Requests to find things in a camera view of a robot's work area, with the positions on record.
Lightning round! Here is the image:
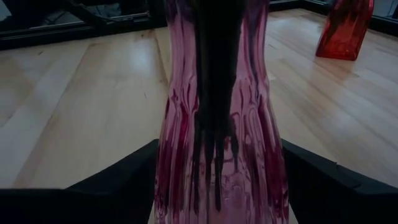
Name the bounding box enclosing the purple ribbed glass vase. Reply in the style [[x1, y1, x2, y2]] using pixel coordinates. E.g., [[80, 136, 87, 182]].
[[154, 0, 290, 224]]

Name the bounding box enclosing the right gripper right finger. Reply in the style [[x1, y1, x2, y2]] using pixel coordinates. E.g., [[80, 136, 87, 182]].
[[281, 139, 384, 224]]

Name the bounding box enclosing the red glass vase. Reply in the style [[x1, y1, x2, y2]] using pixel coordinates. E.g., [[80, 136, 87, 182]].
[[315, 0, 376, 62]]

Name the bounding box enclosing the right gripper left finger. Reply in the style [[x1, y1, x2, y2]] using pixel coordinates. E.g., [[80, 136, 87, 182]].
[[49, 139, 160, 224]]

